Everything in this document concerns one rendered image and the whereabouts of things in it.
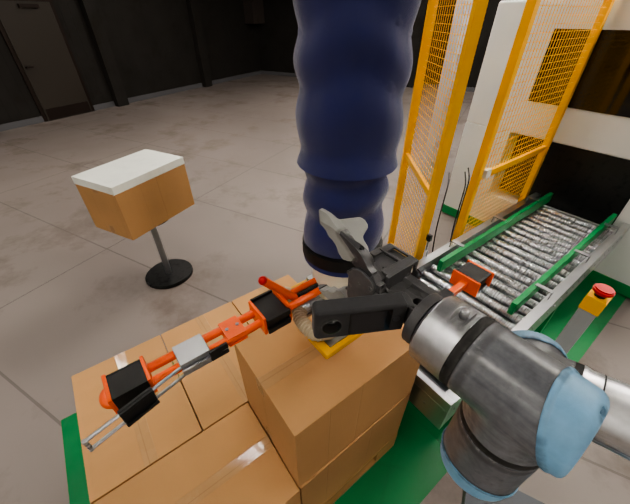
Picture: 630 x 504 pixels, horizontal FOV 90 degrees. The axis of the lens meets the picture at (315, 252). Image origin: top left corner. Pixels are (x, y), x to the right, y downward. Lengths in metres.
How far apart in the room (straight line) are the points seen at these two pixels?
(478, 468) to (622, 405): 0.19
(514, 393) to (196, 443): 1.30
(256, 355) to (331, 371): 0.26
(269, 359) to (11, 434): 1.82
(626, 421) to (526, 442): 0.19
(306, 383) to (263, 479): 0.45
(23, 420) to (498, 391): 2.56
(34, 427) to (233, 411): 1.37
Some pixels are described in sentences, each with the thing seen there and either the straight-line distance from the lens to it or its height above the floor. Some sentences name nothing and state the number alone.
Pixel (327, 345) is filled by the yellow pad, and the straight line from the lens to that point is 0.93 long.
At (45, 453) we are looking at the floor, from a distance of 2.47.
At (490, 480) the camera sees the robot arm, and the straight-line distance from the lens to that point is 0.46.
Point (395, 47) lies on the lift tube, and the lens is 0.66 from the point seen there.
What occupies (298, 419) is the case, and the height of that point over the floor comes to 0.94.
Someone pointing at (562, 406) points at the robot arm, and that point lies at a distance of 0.36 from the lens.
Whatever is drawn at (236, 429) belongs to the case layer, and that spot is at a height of 0.54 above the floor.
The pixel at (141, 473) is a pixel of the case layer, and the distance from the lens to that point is 1.54.
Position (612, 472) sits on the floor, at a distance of 2.50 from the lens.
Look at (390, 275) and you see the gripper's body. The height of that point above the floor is 1.61.
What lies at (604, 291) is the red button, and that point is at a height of 1.04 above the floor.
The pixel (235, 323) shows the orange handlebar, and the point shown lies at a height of 1.26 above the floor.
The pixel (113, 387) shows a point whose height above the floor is 1.26.
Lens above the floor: 1.88
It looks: 37 degrees down
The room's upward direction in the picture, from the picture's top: straight up
